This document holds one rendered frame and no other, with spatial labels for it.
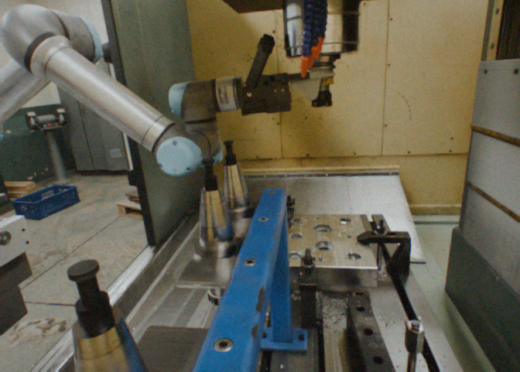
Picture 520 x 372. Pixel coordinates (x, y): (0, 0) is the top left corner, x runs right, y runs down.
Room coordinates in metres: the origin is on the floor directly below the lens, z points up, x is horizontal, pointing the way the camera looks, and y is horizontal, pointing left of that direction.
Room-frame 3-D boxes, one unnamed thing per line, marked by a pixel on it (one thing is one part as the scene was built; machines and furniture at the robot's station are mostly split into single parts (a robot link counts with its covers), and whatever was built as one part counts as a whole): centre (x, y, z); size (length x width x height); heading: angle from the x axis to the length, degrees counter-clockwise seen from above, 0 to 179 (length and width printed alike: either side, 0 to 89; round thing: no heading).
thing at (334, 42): (0.73, -0.15, 1.51); 0.16 x 0.16 x 0.12
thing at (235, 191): (0.47, 0.04, 1.26); 0.04 x 0.04 x 0.07
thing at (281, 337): (0.52, -0.02, 1.05); 0.10 x 0.05 x 0.30; 80
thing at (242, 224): (0.42, 0.05, 1.21); 0.07 x 0.05 x 0.01; 80
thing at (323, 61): (0.73, -0.15, 1.43); 0.06 x 0.06 x 0.03
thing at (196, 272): (0.31, 0.07, 1.21); 0.07 x 0.05 x 0.01; 80
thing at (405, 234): (0.73, -0.30, 0.97); 0.13 x 0.03 x 0.15; 80
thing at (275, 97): (0.75, -0.02, 1.38); 0.12 x 0.08 x 0.09; 85
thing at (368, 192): (1.39, -0.25, 0.75); 0.89 x 0.67 x 0.26; 80
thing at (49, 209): (3.76, 2.67, 0.11); 0.62 x 0.42 x 0.22; 160
